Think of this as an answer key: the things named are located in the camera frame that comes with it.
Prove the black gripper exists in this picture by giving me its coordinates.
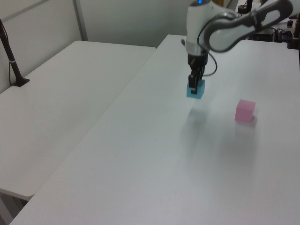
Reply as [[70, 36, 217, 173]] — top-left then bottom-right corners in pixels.
[[187, 53, 209, 95]]

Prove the blue cube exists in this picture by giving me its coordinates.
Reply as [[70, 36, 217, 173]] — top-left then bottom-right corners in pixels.
[[186, 79, 206, 99]]

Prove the pink cube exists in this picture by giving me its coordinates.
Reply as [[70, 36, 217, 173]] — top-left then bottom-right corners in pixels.
[[234, 99, 256, 122]]

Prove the black stand with round base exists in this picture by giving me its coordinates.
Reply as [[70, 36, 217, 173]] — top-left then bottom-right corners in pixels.
[[237, 0, 254, 15]]

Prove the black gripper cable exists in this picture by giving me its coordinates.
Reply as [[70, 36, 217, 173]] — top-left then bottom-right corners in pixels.
[[197, 14, 218, 77]]

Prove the black electronics with wires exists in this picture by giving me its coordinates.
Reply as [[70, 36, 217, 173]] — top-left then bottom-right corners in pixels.
[[252, 27, 293, 43]]

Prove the black clamp mount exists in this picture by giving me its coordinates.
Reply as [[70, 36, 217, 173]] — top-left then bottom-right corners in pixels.
[[286, 18, 300, 50]]

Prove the black camera pole with base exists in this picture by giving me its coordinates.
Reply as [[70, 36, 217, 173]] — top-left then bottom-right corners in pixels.
[[0, 18, 30, 88]]

